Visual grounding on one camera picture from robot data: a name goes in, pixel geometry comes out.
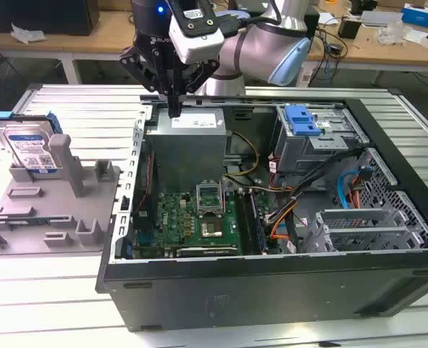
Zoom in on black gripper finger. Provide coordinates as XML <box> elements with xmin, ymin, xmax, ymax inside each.
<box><xmin>175</xmin><ymin>59</ymin><xmax>221</xmax><ymax>118</ymax></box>
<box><xmin>118</xmin><ymin>45</ymin><xmax>177</xmax><ymax>119</ymax></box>

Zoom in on hard disk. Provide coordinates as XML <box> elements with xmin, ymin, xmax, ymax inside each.
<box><xmin>0</xmin><ymin>109</ymin><xmax>63</xmax><ymax>174</ymax></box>

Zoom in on blue data wire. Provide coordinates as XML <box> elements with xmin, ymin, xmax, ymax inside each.
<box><xmin>336</xmin><ymin>165</ymin><xmax>374</xmax><ymax>210</ymax></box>

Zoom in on orange power wire with connector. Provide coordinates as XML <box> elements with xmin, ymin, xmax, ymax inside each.
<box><xmin>348</xmin><ymin>183</ymin><xmax>364</xmax><ymax>210</ymax></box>

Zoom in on silver disk bay cage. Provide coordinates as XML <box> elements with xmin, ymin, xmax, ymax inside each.
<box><xmin>302</xmin><ymin>208</ymin><xmax>417</xmax><ymax>254</ymax></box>

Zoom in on wooden desk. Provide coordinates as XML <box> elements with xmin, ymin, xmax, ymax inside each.
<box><xmin>0</xmin><ymin>7</ymin><xmax>428</xmax><ymax>88</ymax></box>

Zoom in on silver power supply unit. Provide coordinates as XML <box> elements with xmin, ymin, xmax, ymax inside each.
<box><xmin>146</xmin><ymin>107</ymin><xmax>230</xmax><ymax>182</ymax></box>

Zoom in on large black box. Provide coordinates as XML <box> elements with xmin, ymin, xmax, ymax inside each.
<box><xmin>0</xmin><ymin>0</ymin><xmax>101</xmax><ymax>37</ymax></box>

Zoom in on blue plastic drive latch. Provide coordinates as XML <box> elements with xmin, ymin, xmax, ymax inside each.
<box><xmin>285</xmin><ymin>104</ymin><xmax>326</xmax><ymax>137</ymax></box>

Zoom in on metal socket cover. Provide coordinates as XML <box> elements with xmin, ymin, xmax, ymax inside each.
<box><xmin>196</xmin><ymin>179</ymin><xmax>225</xmax><ymax>218</ymax></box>

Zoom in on white crumpled plastic bag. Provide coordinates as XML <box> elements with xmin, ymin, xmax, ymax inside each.
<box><xmin>10</xmin><ymin>22</ymin><xmax>47</xmax><ymax>45</ymax></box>

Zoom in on black upright box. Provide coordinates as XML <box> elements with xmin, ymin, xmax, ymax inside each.
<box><xmin>303</xmin><ymin>9</ymin><xmax>322</xmax><ymax>41</ymax></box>

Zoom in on silver optical drive cage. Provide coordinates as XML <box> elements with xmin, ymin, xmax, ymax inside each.
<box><xmin>273</xmin><ymin>103</ymin><xmax>369</xmax><ymax>182</ymax></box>

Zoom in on green motherboard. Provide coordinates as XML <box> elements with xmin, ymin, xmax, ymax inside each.
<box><xmin>133</xmin><ymin>188</ymin><xmax>283</xmax><ymax>259</ymax></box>

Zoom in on CPU socket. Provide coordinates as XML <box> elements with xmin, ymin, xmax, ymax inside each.
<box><xmin>198</xmin><ymin>215</ymin><xmax>226</xmax><ymax>240</ymax></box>

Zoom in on small black box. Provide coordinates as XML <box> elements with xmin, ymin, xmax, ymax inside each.
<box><xmin>338</xmin><ymin>17</ymin><xmax>363</xmax><ymax>40</ymax></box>

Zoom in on grey plastic parts rack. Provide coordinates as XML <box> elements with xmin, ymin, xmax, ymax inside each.
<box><xmin>0</xmin><ymin>133</ymin><xmax>122</xmax><ymax>257</ymax></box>

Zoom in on RAM stick in slot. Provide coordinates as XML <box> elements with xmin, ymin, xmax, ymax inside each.
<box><xmin>248</xmin><ymin>191</ymin><xmax>266</xmax><ymax>253</ymax></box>

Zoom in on black graphics card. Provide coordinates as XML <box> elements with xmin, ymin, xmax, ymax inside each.
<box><xmin>175</xmin><ymin>246</ymin><xmax>238</xmax><ymax>259</ymax></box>

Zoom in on grey flat box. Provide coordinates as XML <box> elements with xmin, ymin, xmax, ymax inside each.
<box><xmin>360</xmin><ymin>9</ymin><xmax>405</xmax><ymax>28</ymax></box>

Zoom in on clear plastic bag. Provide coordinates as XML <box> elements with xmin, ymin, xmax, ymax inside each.
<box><xmin>376</xmin><ymin>20</ymin><xmax>423</xmax><ymax>46</ymax></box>

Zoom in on blue cardboard box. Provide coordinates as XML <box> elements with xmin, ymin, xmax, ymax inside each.
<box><xmin>401</xmin><ymin>3</ymin><xmax>428</xmax><ymax>30</ymax></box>

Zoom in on black open PC case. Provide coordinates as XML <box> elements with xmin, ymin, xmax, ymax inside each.
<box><xmin>94</xmin><ymin>88</ymin><xmax>428</xmax><ymax>333</ymax></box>

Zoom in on white wrist camera black mount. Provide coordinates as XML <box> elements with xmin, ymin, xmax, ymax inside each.
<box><xmin>168</xmin><ymin>0</ymin><xmax>225</xmax><ymax>65</ymax></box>

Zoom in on yellow power wires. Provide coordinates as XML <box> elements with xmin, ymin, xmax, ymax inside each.
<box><xmin>223</xmin><ymin>132</ymin><xmax>261</xmax><ymax>178</ymax></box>

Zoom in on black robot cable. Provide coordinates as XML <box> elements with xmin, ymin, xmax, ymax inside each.
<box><xmin>219</xmin><ymin>0</ymin><xmax>283</xmax><ymax>37</ymax></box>

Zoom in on black cable bundle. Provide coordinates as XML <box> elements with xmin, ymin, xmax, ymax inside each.
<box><xmin>264</xmin><ymin>148</ymin><xmax>366</xmax><ymax>225</ymax></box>

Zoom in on orange yellow wire bundle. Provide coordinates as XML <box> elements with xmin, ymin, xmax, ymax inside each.
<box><xmin>267</xmin><ymin>201</ymin><xmax>300</xmax><ymax>241</ymax></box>

